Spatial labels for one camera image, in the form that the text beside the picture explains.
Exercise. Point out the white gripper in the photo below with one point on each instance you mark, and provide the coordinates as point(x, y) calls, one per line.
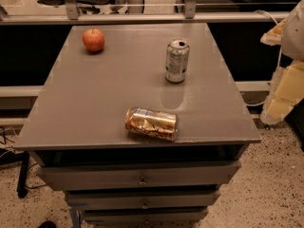
point(294, 32)

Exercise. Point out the orange soda can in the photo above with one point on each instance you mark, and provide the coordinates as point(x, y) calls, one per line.
point(152, 123)

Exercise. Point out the silver soda can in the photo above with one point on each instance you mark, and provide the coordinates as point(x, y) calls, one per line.
point(177, 55)

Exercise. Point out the middle grey drawer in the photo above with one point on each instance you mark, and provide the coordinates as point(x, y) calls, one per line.
point(142, 199)

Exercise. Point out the grey drawer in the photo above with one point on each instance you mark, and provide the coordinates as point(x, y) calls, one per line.
point(77, 178)
point(142, 199)
point(146, 216)

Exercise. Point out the bottom grey drawer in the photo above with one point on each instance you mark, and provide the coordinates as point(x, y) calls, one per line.
point(146, 216)

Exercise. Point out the red apple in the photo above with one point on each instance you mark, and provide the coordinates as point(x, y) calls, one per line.
point(93, 40)

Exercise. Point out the grey metal railing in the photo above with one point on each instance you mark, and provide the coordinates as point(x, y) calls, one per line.
point(30, 12)

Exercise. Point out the grey drawer cabinet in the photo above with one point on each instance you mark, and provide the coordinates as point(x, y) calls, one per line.
point(79, 116)

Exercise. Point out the top grey drawer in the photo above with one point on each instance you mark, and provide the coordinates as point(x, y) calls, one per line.
point(77, 178)

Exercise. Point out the black stand leg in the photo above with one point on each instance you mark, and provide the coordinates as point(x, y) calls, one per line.
point(21, 185)

